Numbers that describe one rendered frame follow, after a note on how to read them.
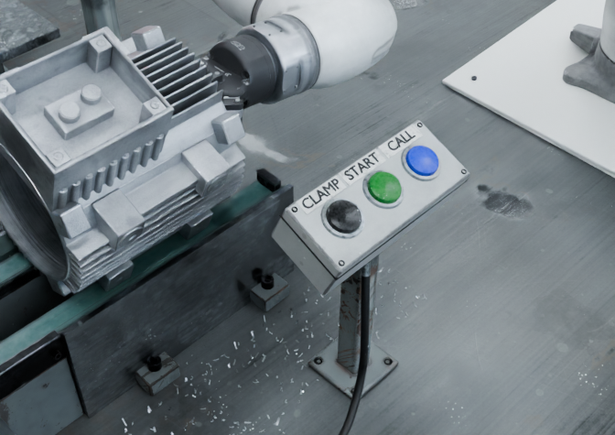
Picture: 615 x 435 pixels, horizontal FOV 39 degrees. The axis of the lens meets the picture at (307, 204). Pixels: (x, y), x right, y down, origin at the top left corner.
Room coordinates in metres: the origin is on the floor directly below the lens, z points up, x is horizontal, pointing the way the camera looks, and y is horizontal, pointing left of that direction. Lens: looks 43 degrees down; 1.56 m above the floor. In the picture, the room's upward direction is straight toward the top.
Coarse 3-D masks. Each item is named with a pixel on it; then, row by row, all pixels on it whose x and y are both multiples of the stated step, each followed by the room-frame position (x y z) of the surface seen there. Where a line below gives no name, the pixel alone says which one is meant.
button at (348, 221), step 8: (344, 200) 0.52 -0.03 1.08; (328, 208) 0.51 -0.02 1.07; (336, 208) 0.51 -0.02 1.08; (344, 208) 0.51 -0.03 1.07; (352, 208) 0.51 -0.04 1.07; (328, 216) 0.50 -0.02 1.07; (336, 216) 0.50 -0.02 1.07; (344, 216) 0.50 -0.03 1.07; (352, 216) 0.51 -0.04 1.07; (360, 216) 0.51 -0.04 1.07; (336, 224) 0.50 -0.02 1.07; (344, 224) 0.50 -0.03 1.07; (352, 224) 0.50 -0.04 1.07; (360, 224) 0.50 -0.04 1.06; (344, 232) 0.49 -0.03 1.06; (352, 232) 0.50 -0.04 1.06
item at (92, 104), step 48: (96, 48) 0.64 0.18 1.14; (0, 96) 0.57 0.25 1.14; (48, 96) 0.60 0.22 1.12; (96, 96) 0.60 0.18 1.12; (144, 96) 0.62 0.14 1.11; (48, 144) 0.56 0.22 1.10; (96, 144) 0.57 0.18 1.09; (144, 144) 0.58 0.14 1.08; (48, 192) 0.52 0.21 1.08; (96, 192) 0.56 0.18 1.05
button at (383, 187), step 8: (376, 176) 0.55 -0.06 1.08; (384, 176) 0.55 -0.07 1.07; (392, 176) 0.55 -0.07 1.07; (368, 184) 0.54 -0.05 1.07; (376, 184) 0.54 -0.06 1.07; (384, 184) 0.54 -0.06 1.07; (392, 184) 0.54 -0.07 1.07; (400, 184) 0.55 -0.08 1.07; (376, 192) 0.53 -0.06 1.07; (384, 192) 0.53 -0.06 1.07; (392, 192) 0.54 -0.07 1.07; (400, 192) 0.54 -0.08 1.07; (376, 200) 0.53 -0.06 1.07; (384, 200) 0.53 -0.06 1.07; (392, 200) 0.53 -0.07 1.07
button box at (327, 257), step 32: (416, 128) 0.61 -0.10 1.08; (384, 160) 0.57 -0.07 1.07; (448, 160) 0.59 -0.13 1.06; (320, 192) 0.53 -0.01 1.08; (352, 192) 0.53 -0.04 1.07; (416, 192) 0.55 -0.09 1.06; (448, 192) 0.56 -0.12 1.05; (288, 224) 0.50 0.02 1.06; (320, 224) 0.50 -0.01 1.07; (384, 224) 0.51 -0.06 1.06; (416, 224) 0.56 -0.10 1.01; (320, 256) 0.48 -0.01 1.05; (352, 256) 0.48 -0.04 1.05; (320, 288) 0.48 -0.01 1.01
